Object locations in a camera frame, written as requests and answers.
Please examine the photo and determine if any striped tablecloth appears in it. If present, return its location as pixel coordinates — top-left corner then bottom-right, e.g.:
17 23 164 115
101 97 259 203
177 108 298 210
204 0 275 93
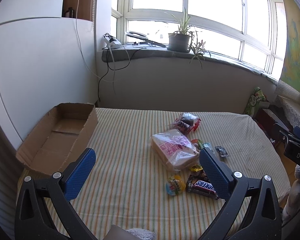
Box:
45 108 290 239

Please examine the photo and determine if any small hanging plant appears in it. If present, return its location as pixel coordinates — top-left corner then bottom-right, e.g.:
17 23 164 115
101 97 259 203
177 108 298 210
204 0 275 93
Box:
189 31 211 68

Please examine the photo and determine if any round yellow blue candy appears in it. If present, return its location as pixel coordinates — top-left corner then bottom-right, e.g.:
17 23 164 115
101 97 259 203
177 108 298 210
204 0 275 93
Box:
166 175 186 196

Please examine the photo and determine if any teal mint ring candy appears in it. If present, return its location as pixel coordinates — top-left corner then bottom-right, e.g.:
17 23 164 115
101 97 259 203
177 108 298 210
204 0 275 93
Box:
203 142 213 152

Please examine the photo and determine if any colourful wall map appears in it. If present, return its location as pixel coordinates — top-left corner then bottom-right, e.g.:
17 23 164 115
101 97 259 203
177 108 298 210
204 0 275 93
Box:
280 0 300 93

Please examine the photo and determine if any green snack carton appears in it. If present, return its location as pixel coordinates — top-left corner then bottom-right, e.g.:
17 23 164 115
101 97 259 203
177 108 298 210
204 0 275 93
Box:
243 87 268 117

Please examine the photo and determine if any potted spider plant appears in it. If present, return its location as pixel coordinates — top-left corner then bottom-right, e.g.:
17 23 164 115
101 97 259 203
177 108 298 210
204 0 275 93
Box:
167 7 193 53

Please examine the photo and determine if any white power strip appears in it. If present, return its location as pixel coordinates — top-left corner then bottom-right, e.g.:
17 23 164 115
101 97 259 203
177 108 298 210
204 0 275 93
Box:
103 35 122 49

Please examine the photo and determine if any white refrigerator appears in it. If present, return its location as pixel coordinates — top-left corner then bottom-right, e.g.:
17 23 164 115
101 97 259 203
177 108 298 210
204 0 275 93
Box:
0 0 96 149

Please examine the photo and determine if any black device on windowsill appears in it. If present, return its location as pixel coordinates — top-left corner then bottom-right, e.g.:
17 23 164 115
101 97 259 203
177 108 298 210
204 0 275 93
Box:
125 31 166 48

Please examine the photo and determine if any bagged sliced bread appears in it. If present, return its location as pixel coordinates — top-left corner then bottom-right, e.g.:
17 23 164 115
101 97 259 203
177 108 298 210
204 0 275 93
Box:
151 129 199 172

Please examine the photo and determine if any Snickers bar English label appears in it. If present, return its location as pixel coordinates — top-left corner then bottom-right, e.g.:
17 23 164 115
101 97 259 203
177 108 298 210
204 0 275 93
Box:
186 175 219 200

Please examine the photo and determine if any red clear chocolate snack bag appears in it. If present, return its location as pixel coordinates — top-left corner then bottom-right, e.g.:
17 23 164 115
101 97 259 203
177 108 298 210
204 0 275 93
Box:
172 113 201 135

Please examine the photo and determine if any black patterned snack packet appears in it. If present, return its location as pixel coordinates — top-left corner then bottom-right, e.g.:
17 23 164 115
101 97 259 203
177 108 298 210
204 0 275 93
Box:
215 146 229 158

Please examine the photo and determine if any open cardboard box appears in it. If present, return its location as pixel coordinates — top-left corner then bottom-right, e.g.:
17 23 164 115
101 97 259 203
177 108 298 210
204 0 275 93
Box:
16 103 98 176

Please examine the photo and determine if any white cable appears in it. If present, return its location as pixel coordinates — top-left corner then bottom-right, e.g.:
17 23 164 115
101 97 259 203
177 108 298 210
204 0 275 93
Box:
75 0 123 91

